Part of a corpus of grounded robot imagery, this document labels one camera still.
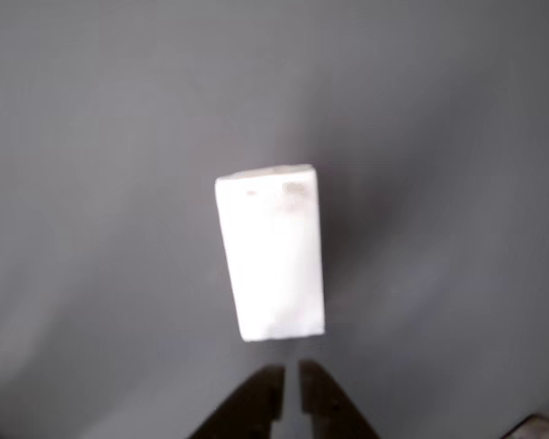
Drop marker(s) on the grey table mat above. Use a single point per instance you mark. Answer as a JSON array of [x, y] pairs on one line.
[[119, 183]]

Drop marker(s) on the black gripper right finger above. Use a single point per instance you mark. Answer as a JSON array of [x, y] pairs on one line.
[[329, 407]]

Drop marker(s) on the white rectangular block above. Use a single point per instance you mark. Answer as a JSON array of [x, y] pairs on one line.
[[274, 256]]

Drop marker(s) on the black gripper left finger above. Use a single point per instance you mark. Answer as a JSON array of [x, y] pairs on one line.
[[247, 407]]

